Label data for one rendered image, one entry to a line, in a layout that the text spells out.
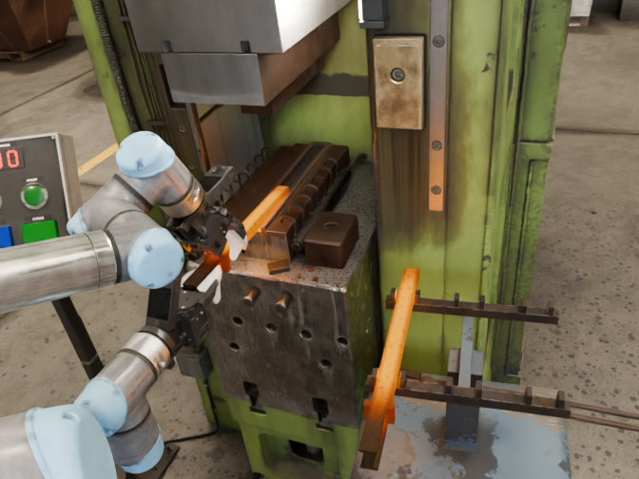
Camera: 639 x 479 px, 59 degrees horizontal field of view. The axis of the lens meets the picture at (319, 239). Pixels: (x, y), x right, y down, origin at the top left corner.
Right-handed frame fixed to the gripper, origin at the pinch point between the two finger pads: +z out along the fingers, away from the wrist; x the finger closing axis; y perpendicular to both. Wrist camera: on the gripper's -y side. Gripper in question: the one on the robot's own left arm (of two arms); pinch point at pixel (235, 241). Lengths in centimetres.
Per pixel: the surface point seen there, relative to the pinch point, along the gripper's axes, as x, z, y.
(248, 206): -5.6, 9.8, -13.1
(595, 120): 85, 240, -222
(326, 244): 16.5, 7.0, -5.0
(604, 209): 88, 185, -122
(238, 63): 3.7, -25.5, -23.2
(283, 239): 6.7, 7.2, -4.9
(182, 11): -5.5, -33.3, -27.4
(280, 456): -7, 77, 35
